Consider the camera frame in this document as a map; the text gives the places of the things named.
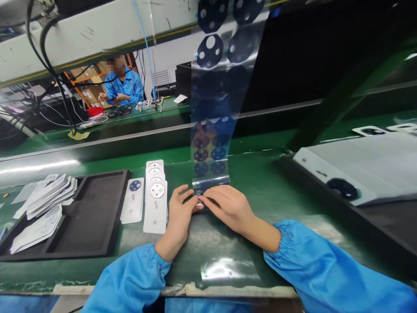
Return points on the person's right hand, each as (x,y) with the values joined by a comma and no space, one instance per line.
(237,215)

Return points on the person's left hand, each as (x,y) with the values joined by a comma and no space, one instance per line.
(177,221)

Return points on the person's right fingers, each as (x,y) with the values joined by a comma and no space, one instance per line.
(221,195)

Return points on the person's left fingers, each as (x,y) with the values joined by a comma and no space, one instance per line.
(179,195)

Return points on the clear film strip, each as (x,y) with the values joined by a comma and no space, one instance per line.
(211,97)

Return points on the black foam tray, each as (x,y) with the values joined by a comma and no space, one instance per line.
(91,221)

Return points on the white paper slip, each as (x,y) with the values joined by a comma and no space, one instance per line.
(180,98)

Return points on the white small device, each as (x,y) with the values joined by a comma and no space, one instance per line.
(143,105)

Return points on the hanging electric screwdriver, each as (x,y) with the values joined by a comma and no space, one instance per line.
(157,99)

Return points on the white power strip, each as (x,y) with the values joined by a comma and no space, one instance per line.
(92,123)

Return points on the person's body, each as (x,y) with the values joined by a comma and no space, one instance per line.
(202,307)

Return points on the black box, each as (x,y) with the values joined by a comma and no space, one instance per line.
(183,80)

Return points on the red box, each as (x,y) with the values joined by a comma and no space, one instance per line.
(95,112)

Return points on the pile of white back covers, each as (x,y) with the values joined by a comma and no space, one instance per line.
(49,199)

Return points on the orange shelf with cartons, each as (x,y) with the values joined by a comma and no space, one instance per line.
(88,84)

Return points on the row of dark octagonal stickers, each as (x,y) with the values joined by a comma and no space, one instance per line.
(210,49)

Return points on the blue hanging tube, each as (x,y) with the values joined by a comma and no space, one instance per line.
(146,49)

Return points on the white paper sheet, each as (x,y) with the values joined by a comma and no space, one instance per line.
(22,194)

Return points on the large black tray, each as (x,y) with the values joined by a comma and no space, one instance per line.
(391,228)

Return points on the black panel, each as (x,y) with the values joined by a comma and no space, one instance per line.
(325,49)

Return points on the white overhead beam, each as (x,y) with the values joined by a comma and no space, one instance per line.
(97,32)

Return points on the green metal frame post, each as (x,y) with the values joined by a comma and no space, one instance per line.
(342,97)

